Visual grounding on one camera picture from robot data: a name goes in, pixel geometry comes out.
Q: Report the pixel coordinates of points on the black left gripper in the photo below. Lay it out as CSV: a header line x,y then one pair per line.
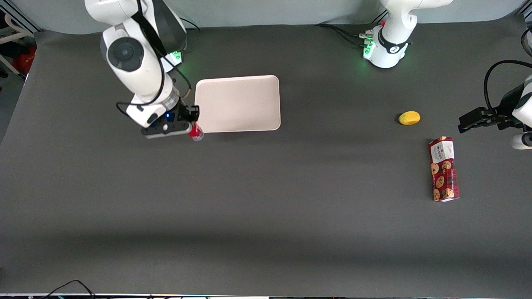
x,y
503,108

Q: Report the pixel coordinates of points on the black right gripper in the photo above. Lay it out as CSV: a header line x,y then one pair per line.
x,y
185,112

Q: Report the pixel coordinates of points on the red coke bottle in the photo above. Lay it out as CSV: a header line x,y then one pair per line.
x,y
196,133

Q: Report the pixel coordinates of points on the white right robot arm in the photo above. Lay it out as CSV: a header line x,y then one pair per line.
x,y
137,70

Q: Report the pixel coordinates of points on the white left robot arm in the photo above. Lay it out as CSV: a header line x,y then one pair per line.
x,y
395,37

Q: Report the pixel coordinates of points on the beige plastic tray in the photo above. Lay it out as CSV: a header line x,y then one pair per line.
x,y
241,104

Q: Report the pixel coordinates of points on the red cookie box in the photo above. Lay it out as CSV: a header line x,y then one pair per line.
x,y
444,170

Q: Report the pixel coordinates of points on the yellow lemon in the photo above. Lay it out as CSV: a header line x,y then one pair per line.
x,y
409,118

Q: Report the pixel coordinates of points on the red object beside table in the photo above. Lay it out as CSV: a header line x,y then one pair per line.
x,y
25,62

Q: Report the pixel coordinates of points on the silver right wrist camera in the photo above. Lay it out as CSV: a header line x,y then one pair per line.
x,y
166,129

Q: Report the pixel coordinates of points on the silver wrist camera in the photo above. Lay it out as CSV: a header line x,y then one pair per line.
x,y
521,141
166,129

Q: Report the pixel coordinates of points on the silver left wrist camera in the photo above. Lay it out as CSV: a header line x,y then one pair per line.
x,y
521,141

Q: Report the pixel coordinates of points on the white tube frame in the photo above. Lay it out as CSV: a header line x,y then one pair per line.
x,y
12,37

